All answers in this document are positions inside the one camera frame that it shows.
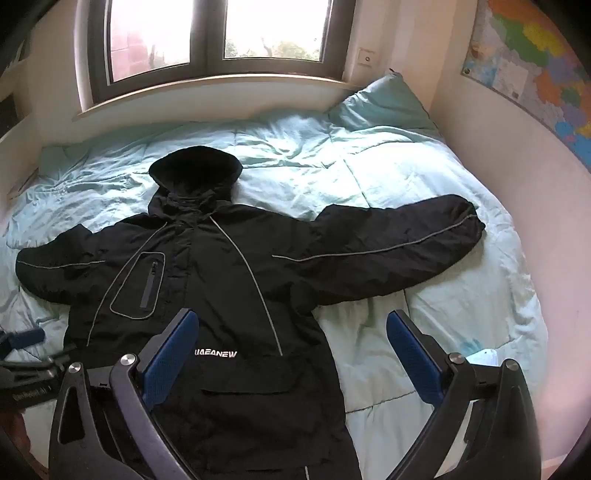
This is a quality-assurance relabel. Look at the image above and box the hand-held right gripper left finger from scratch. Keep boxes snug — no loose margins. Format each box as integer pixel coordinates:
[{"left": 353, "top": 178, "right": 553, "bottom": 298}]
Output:
[{"left": 48, "top": 308, "right": 200, "bottom": 480}]

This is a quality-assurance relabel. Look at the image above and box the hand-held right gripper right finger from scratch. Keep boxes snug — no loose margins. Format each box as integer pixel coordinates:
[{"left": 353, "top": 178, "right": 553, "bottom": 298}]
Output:
[{"left": 385, "top": 310, "right": 541, "bottom": 480}]

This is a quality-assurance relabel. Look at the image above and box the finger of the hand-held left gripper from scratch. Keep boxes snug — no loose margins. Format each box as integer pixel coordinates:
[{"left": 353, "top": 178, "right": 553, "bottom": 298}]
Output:
[{"left": 0, "top": 328, "right": 45, "bottom": 361}]

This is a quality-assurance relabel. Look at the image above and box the black hooded jacket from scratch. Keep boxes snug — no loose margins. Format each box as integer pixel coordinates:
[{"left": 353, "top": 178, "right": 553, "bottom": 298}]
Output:
[{"left": 15, "top": 147, "right": 486, "bottom": 480}]

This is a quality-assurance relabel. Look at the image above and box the light blue duvet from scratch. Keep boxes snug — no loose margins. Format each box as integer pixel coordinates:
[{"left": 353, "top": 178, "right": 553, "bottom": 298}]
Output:
[{"left": 0, "top": 108, "right": 549, "bottom": 480}]

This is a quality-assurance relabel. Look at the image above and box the light blue pillow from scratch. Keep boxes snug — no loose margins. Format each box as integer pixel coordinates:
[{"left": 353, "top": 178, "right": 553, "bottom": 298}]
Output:
[{"left": 327, "top": 73, "right": 445, "bottom": 141}]

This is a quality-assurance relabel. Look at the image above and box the dark framed window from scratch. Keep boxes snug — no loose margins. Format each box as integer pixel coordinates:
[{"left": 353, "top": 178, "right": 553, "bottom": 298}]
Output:
[{"left": 74, "top": 0, "right": 358, "bottom": 120}]

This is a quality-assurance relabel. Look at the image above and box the colourful wall map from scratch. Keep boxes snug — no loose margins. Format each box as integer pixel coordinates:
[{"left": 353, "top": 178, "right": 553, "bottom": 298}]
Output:
[{"left": 460, "top": 0, "right": 591, "bottom": 169}]

